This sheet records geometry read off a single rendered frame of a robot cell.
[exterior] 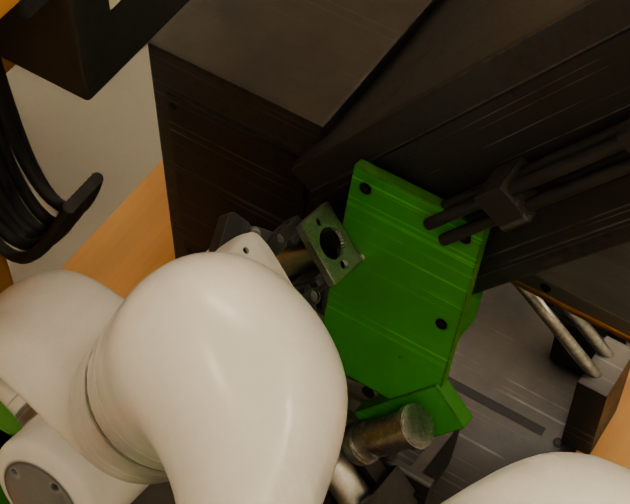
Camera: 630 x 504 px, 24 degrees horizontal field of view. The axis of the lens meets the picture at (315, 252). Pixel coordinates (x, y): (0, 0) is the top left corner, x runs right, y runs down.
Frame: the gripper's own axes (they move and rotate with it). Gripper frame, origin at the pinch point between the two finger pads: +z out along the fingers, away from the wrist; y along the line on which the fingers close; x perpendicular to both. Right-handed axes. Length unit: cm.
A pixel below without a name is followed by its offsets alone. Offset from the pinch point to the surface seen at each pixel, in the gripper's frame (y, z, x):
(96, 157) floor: 0, 101, 136
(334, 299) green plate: -5.3, 2.8, 2.4
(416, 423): -16.9, 0.7, -0.5
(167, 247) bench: -1.0, 20.9, 38.0
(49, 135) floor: 7, 101, 144
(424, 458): -23.9, 7.3, 7.3
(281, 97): 10.7, 8.7, 1.7
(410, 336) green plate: -10.2, 2.8, -2.9
